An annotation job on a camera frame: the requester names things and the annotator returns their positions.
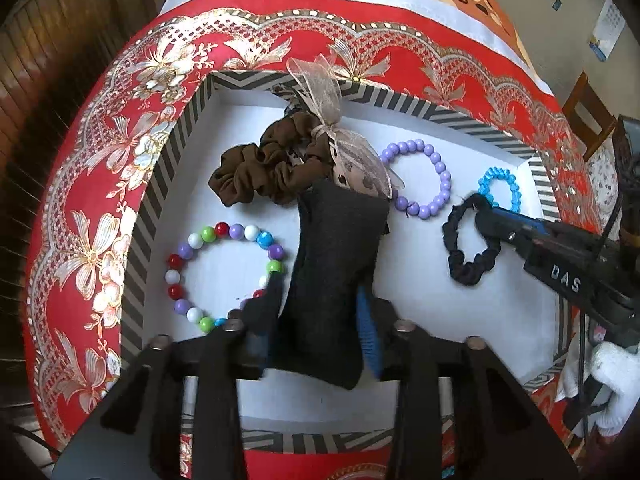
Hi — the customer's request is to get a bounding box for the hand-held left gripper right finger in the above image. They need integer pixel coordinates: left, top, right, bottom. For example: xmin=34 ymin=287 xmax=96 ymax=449
xmin=356 ymin=285 xmax=581 ymax=480

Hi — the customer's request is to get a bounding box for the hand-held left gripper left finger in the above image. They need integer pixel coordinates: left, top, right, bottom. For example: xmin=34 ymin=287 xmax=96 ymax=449
xmin=50 ymin=272 xmax=288 ymax=480

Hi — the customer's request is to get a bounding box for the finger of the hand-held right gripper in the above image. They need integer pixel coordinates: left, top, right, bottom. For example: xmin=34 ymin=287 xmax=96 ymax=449
xmin=486 ymin=207 xmax=567 ymax=242
xmin=474 ymin=209 xmax=532 ymax=262

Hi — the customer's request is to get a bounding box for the blue bead bracelet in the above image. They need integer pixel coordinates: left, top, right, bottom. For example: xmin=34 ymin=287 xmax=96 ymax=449
xmin=477 ymin=166 xmax=523 ymax=216

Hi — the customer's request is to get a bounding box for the black scrunchie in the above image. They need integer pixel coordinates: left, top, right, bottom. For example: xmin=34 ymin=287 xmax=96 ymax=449
xmin=442 ymin=195 xmax=502 ymax=287

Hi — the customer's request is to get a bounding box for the striped white tray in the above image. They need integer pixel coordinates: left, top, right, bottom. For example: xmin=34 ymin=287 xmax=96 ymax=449
xmin=119 ymin=71 xmax=571 ymax=453

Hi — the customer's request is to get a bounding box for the black cloth pouch with ribbon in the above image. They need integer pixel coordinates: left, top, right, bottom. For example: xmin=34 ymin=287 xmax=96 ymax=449
xmin=287 ymin=179 xmax=392 ymax=391

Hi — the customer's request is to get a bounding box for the purple bead bracelet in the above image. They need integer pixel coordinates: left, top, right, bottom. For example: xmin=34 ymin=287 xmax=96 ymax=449
xmin=380 ymin=139 xmax=453 ymax=220

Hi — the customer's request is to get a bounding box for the multicolour bead bracelet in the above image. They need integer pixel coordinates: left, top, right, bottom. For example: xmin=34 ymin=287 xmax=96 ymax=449
xmin=165 ymin=222 xmax=288 ymax=333

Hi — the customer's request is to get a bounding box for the brown scrunchie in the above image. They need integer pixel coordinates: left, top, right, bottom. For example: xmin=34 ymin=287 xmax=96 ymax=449
xmin=209 ymin=112 xmax=341 ymax=208

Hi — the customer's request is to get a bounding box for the beige organza bow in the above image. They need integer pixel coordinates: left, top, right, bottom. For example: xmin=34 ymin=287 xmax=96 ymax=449
xmin=286 ymin=55 xmax=405 ymax=201

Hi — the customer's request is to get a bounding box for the person's right hand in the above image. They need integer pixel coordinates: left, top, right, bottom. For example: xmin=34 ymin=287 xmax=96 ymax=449
xmin=554 ymin=341 xmax=640 ymax=437

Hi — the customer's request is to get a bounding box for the floral patterned cloth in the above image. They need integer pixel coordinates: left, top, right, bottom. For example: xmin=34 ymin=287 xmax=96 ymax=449
xmin=589 ymin=147 xmax=622 ymax=213

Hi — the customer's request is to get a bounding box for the wooden chair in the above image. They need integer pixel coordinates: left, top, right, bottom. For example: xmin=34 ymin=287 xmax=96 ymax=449
xmin=562 ymin=71 xmax=618 ymax=161

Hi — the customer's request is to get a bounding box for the red floral tablecloth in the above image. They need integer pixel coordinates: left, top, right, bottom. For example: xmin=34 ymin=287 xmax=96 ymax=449
xmin=20 ymin=0 xmax=608 ymax=480

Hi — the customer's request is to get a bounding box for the wall calendar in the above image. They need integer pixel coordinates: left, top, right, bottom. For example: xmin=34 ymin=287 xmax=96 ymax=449
xmin=589 ymin=0 xmax=626 ymax=63

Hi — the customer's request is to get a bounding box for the black cable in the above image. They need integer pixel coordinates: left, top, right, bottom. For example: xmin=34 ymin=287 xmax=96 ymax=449
xmin=0 ymin=424 xmax=62 ymax=457

